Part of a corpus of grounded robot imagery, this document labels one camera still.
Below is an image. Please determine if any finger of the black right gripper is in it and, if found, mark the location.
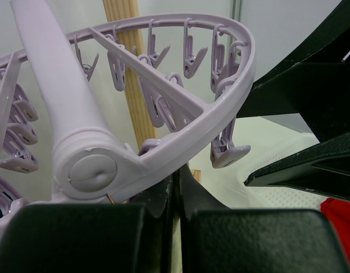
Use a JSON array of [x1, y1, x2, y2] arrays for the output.
[[244, 131, 350, 202], [237, 1, 350, 142]]

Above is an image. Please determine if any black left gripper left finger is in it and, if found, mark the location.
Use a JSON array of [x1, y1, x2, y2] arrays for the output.
[[0, 177, 173, 272]]

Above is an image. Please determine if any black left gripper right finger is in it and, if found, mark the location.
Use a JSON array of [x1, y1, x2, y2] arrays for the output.
[[177, 166, 350, 272]]

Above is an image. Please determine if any purple round clip hanger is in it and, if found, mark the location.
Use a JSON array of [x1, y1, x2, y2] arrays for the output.
[[0, 0, 257, 234]]

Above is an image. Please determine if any red sock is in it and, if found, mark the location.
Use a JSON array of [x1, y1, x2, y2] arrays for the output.
[[320, 198, 350, 263]]

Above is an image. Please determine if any wooden rack base tray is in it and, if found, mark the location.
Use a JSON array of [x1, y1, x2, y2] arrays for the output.
[[191, 169, 201, 184]]

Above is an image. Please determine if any white plastic basket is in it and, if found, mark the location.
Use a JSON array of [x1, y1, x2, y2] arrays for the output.
[[237, 133, 335, 210]]

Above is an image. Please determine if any wooden rack right post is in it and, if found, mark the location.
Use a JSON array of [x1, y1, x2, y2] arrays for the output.
[[103, 0, 158, 148]]

